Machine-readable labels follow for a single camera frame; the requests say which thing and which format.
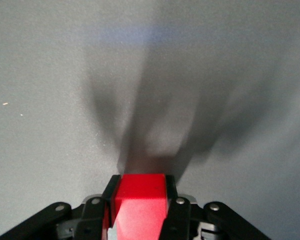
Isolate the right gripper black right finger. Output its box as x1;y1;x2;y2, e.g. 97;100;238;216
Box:
159;174;191;240

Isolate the small red cube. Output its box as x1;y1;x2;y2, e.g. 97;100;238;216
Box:
103;173;170;240

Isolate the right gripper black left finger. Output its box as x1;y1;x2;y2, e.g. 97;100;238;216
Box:
74;174;122;240

